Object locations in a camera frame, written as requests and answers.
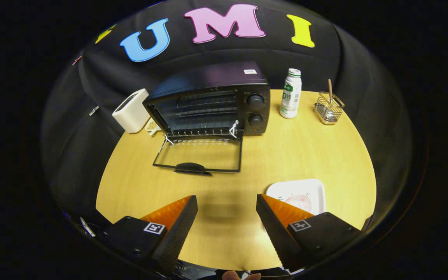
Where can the white square plate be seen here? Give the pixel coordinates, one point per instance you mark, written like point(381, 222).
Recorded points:
point(286, 190)

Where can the white bread toaster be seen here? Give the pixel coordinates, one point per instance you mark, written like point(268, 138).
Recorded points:
point(134, 112)

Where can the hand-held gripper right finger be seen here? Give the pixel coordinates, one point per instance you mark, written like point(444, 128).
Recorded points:
point(272, 229)

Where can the round pink meat slice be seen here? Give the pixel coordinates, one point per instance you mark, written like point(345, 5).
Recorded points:
point(300, 202)

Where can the white bottle with green label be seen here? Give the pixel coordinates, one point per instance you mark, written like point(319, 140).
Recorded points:
point(291, 97)

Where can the pink cloth clip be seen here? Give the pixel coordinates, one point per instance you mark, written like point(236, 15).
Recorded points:
point(77, 60)

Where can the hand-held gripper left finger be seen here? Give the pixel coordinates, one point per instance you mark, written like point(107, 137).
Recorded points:
point(179, 233)

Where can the silver cloth clip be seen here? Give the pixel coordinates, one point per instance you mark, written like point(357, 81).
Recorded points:
point(93, 111)

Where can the black toaster oven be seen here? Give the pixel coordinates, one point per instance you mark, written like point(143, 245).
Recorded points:
point(208, 77)

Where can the wooden stick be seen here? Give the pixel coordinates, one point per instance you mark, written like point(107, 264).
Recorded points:
point(330, 89)

